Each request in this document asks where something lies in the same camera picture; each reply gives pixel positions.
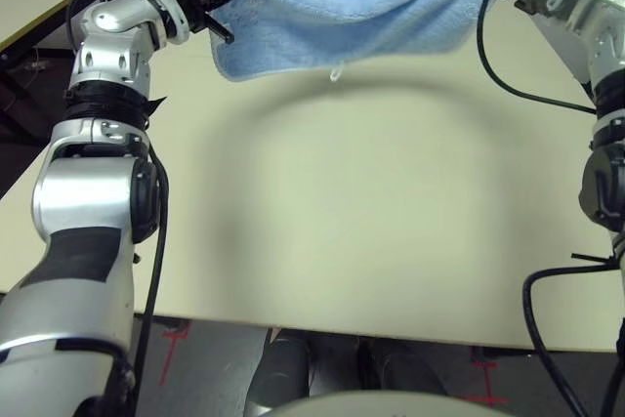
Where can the light blue terry towel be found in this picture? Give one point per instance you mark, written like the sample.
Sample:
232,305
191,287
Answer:
351,16

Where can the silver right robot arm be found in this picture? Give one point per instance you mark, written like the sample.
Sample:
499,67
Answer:
605,46

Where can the black robot left foot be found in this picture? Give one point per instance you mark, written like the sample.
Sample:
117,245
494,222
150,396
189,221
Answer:
283,368

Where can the black robot foot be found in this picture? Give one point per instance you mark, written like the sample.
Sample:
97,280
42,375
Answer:
400,368
283,368

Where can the black robot right foot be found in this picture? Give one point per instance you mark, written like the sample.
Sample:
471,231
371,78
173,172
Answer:
400,368

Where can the grey robot torso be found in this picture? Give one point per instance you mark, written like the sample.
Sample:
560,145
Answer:
390,407

